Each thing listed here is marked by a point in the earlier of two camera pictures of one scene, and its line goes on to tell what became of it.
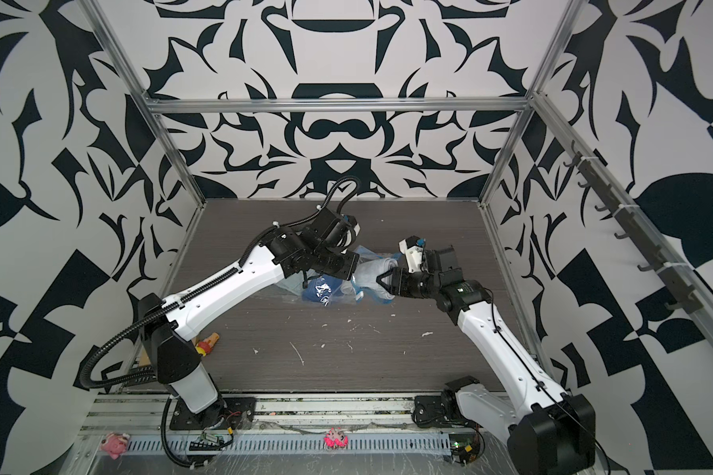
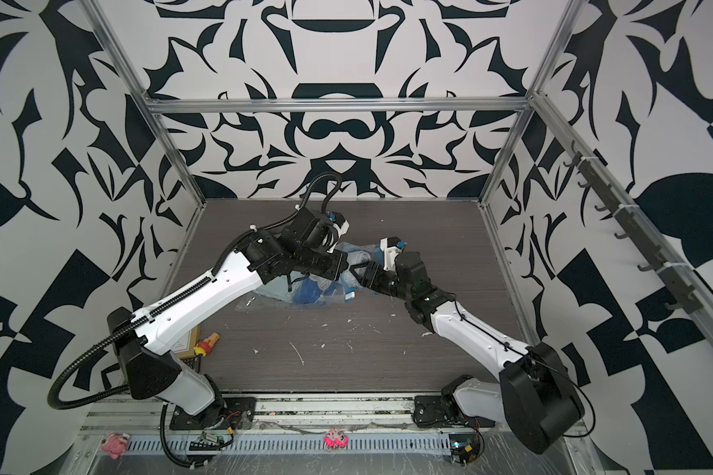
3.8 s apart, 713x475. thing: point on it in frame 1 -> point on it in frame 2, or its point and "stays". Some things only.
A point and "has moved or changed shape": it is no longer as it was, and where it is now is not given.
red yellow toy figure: [205, 346] stays
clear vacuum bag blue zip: [326, 289] has moved or changed shape
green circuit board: [464, 447] stays
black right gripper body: [420, 285] -> [387, 282]
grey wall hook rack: [687, 296] stays
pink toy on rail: [336, 436] stays
